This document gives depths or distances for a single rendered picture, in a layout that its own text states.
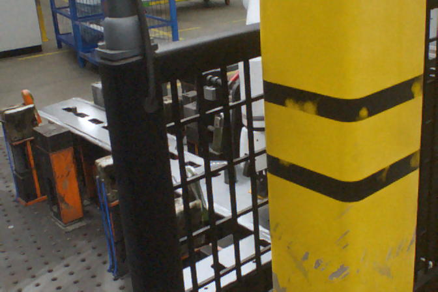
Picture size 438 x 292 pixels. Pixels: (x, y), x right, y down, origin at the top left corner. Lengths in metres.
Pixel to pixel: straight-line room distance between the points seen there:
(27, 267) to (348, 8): 1.57
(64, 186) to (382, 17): 1.64
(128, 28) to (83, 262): 1.45
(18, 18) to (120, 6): 8.12
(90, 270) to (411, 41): 1.44
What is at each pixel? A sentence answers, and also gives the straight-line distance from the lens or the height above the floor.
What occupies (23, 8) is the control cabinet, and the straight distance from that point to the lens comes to 8.53.
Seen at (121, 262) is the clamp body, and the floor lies 0.74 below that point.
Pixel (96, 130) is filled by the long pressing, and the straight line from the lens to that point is 1.97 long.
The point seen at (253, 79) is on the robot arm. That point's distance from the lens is 1.27.
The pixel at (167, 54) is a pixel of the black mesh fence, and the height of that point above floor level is 1.54.
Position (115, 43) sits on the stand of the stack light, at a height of 1.56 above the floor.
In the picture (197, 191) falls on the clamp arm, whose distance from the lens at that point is 1.32.
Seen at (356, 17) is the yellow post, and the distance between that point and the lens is 0.42.
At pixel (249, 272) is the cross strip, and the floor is 1.00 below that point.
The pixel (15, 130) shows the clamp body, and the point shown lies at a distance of 2.15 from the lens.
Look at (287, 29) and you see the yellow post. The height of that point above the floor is 1.55.
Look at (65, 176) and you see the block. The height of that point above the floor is 0.88.
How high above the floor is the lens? 1.64
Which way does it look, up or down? 20 degrees down
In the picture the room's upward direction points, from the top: 4 degrees counter-clockwise
